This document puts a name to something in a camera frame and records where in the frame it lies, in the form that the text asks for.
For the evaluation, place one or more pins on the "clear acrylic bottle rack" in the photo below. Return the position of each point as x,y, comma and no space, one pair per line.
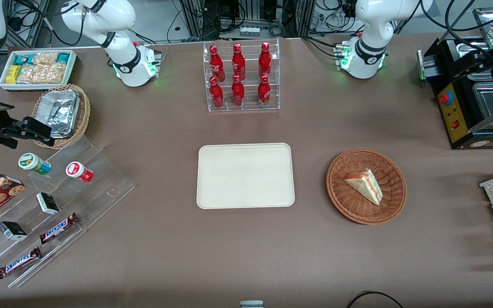
248,109

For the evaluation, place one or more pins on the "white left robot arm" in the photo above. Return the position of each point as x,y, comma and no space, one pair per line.
368,25

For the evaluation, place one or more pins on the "small black carton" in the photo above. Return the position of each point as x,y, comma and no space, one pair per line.
12,231
47,203

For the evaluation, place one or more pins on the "round brown wicker basket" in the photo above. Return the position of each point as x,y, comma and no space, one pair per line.
349,205

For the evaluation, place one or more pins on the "red cola bottle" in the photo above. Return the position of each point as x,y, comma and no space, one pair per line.
216,64
264,94
238,94
238,62
265,60
216,96

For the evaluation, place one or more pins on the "cream rectangular tray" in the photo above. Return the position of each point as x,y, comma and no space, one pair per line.
229,175

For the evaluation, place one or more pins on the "stacked foil containers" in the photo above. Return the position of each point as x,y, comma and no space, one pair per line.
60,111

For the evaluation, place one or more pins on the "grey device edge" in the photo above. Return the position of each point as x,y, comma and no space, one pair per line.
251,304

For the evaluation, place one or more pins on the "white plastic snack bin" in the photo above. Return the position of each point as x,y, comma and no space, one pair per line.
2,83

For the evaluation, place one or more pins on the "small clear cracker bag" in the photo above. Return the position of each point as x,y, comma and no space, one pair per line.
45,58

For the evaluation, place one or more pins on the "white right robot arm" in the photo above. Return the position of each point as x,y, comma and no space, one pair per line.
124,55

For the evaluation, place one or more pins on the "teal snack packet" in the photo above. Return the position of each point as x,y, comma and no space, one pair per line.
23,59
63,58

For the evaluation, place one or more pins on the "black yellow sealing machine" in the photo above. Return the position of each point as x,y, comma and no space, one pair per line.
454,115

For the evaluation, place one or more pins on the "yellow snack packet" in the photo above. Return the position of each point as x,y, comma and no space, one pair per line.
13,74

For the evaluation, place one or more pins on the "aluminium equipment rack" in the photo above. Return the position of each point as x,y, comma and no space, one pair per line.
197,17

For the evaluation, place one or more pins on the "large clear cracker bag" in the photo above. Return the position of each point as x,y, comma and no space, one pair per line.
43,73

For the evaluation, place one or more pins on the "grey power strip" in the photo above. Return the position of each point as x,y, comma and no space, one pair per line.
250,31

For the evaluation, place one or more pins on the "green lid cup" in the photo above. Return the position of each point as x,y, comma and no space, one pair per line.
32,162

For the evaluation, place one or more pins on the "red lid cup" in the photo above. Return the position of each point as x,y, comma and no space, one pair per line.
77,171

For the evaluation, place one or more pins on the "triangular sandwich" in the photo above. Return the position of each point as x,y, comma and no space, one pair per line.
368,186

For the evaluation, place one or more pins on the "oval wicker basket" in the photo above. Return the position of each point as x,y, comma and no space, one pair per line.
84,115

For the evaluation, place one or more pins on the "snickers chocolate bar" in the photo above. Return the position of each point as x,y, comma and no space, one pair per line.
19,262
58,229

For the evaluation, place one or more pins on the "clear acrylic stepped display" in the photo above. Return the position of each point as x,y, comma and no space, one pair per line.
101,188

